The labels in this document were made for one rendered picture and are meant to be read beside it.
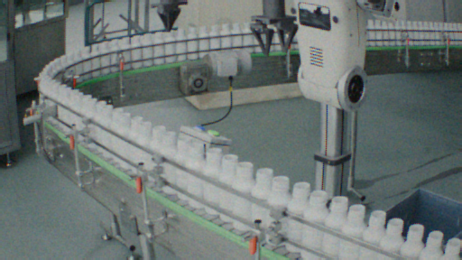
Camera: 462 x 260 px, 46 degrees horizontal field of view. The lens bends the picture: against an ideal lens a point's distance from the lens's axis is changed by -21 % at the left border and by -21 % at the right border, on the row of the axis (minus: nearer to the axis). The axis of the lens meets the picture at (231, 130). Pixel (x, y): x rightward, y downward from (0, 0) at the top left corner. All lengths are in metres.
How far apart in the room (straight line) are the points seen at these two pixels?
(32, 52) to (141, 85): 3.74
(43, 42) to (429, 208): 5.57
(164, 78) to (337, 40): 1.44
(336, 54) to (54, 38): 5.21
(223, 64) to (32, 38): 3.96
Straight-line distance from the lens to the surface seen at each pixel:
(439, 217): 1.94
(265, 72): 3.48
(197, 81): 3.22
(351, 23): 2.04
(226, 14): 5.80
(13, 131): 4.86
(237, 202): 1.56
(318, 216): 1.39
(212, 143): 1.87
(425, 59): 4.14
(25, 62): 6.84
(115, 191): 2.05
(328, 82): 2.08
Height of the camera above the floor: 1.74
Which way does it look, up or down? 19 degrees down
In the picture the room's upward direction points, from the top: 2 degrees counter-clockwise
